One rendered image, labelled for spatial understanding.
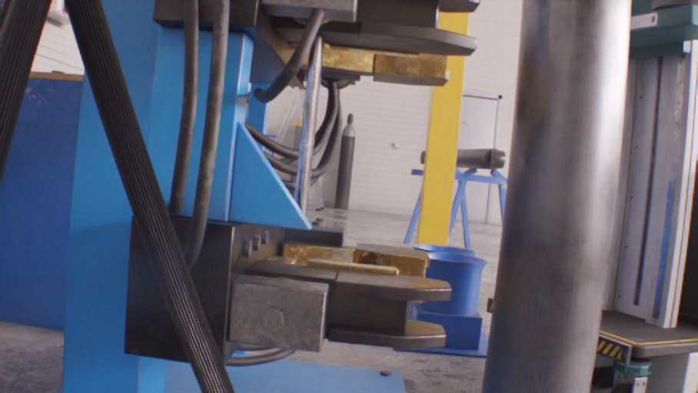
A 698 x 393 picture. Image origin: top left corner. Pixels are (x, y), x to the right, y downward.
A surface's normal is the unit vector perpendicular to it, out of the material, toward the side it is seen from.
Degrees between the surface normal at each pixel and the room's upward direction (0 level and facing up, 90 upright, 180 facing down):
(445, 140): 90
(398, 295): 90
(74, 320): 90
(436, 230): 90
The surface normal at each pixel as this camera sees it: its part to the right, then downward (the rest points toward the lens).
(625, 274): -0.91, -0.08
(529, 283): -0.59, -0.04
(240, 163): -0.02, 0.03
